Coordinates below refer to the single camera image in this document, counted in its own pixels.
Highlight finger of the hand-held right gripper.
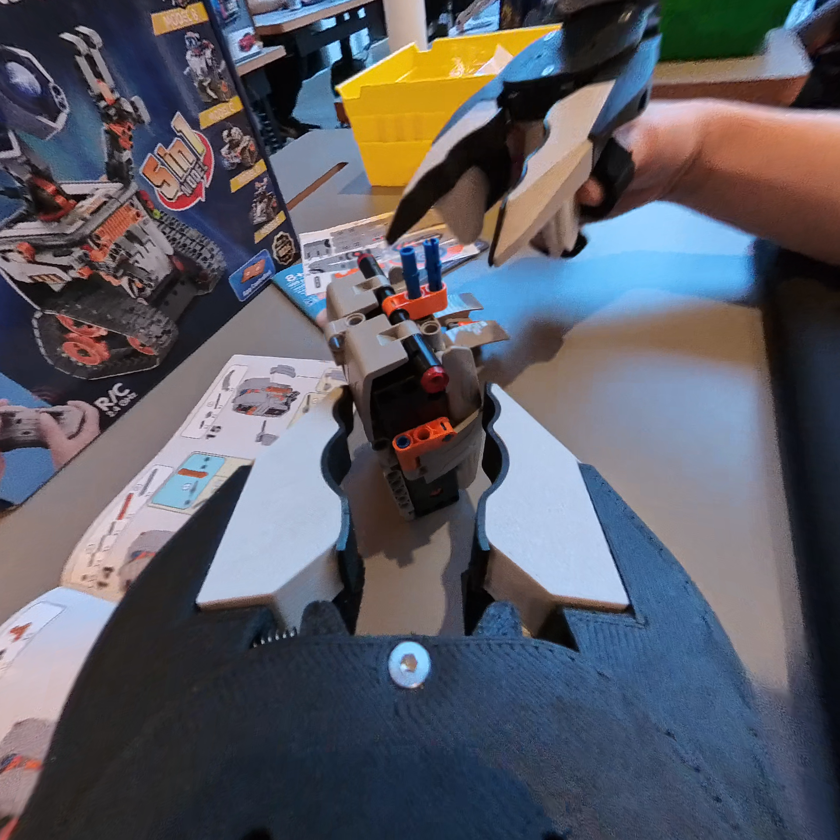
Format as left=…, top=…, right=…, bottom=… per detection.
left=491, top=79, right=616, bottom=266
left=386, top=100, right=511, bottom=244

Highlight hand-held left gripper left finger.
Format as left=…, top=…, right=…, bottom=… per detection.
left=197, top=387, right=360, bottom=634

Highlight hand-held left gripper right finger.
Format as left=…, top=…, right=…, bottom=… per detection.
left=462, top=386, right=631, bottom=634

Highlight white instruction booklet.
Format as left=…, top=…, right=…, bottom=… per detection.
left=0, top=354, right=349, bottom=821

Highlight grey building block model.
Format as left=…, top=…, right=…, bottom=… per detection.
left=325, top=236, right=509, bottom=522

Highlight person's right forearm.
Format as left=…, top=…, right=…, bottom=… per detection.
left=689, top=98, right=840, bottom=263

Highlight grey desk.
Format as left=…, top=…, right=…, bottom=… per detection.
left=0, top=128, right=805, bottom=690

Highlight person's right hand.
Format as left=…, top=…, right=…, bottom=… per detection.
left=577, top=100, right=716, bottom=217

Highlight yellow plastic bin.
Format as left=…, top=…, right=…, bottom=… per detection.
left=336, top=25, right=565, bottom=188

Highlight clear plastic bags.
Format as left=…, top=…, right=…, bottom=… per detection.
left=453, top=45, right=519, bottom=83

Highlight white paper roll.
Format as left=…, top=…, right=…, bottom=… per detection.
left=382, top=0, right=431, bottom=53

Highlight wooden table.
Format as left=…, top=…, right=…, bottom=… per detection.
left=650, top=29, right=815, bottom=101

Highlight grey orange sticker sheet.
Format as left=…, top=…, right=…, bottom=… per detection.
left=298, top=213, right=490, bottom=277

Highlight blue manual booklet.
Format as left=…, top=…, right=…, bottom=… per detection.
left=272, top=262, right=339, bottom=322

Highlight blue toy robot kit box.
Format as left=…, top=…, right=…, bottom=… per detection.
left=0, top=0, right=301, bottom=509

